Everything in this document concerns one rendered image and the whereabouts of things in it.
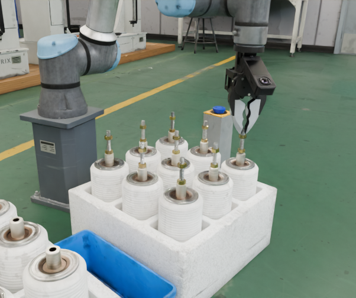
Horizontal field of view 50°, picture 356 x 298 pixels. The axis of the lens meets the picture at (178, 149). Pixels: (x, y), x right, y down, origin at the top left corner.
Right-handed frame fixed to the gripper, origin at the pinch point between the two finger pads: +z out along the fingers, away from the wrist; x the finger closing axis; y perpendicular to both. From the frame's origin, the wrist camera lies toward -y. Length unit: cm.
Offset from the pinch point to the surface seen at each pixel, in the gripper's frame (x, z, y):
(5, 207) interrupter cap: 54, 9, -14
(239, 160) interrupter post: 0.5, 8.2, -0.3
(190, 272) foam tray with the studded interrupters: 18.2, 22.2, -23.3
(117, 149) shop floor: 28, 35, 78
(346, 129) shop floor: -97, 35, 91
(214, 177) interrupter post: 9.4, 8.8, -7.7
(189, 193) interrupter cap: 16.6, 9.4, -13.5
